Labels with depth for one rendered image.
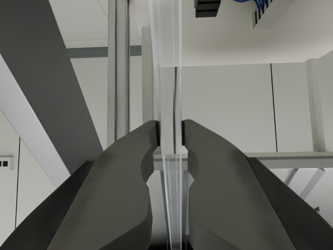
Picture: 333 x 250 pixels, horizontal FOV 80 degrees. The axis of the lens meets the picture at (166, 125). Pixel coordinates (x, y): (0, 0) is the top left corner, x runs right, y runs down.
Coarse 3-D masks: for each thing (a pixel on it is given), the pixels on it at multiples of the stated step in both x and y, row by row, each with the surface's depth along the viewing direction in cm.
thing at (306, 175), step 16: (160, 160) 23; (272, 160) 17; (288, 160) 17; (304, 160) 17; (320, 160) 17; (160, 176) 17; (288, 176) 17; (304, 176) 17; (320, 176) 17; (160, 192) 19; (304, 192) 18; (320, 192) 19; (160, 208) 21; (320, 208) 20; (160, 224) 23; (160, 240) 26
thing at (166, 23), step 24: (168, 0) 8; (168, 24) 9; (168, 48) 9; (168, 72) 10; (168, 96) 11; (168, 120) 12; (168, 144) 13; (168, 168) 15; (168, 192) 17; (168, 216) 20
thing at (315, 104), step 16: (144, 32) 58; (144, 48) 58; (144, 64) 57; (144, 80) 57; (144, 96) 56; (320, 96) 81; (144, 112) 56; (320, 112) 80; (320, 128) 79; (160, 144) 82; (320, 144) 79
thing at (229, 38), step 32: (192, 0) 48; (224, 0) 48; (320, 0) 48; (192, 32) 61; (224, 32) 62; (256, 32) 62; (288, 32) 62; (320, 32) 63; (192, 64) 86; (224, 64) 87
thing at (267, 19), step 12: (204, 0) 39; (216, 0) 39; (240, 0) 44; (264, 0) 44; (276, 0) 42; (288, 0) 42; (204, 12) 43; (216, 12) 43; (264, 12) 46; (276, 12) 46; (264, 24) 50
